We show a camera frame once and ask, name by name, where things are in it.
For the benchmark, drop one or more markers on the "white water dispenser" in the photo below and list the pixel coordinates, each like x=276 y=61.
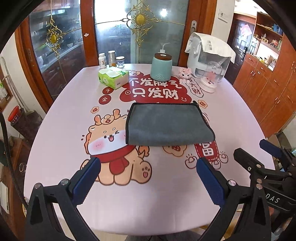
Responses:
x=196 y=62

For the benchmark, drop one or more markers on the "grey towel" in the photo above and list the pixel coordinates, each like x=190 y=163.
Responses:
x=166 y=125

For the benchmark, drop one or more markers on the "white cover cloth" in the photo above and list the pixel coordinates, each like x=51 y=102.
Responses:
x=215 y=46

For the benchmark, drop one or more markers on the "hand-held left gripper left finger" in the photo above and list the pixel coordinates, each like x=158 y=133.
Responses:
x=86 y=183

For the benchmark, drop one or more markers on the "dark wooden door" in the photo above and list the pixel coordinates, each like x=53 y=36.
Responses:
x=240 y=46

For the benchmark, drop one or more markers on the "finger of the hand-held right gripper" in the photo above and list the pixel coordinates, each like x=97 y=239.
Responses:
x=248 y=160
x=269 y=147

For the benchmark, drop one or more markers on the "wooden cabinet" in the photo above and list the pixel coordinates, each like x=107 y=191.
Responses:
x=266 y=88

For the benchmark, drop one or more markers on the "metal canister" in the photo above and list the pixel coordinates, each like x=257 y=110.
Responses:
x=112 y=59

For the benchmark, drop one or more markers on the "pink printed tablecloth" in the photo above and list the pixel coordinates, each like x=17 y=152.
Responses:
x=69 y=115

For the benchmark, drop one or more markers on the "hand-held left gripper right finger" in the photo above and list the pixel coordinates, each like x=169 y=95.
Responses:
x=211 y=183

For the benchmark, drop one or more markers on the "glass sliding door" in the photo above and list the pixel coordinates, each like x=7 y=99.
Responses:
x=69 y=46

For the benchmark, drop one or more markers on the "teal dispenser bottle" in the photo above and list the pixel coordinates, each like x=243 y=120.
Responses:
x=160 y=67

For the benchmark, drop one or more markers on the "pink toy figure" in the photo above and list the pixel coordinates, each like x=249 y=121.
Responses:
x=185 y=75

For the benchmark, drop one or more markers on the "green tissue pack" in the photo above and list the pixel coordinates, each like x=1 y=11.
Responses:
x=113 y=77

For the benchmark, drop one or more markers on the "glass dome ornament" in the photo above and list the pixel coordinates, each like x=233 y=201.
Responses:
x=211 y=76

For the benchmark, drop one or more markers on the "white wall switch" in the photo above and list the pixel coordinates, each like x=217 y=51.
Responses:
x=223 y=16

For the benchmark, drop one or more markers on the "white pill bottle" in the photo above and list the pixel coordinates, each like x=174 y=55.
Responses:
x=102 y=61

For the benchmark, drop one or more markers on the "small glass jar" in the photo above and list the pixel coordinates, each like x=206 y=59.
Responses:
x=119 y=62

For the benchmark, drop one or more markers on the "red lid container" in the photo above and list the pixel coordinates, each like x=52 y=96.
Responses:
x=14 y=114

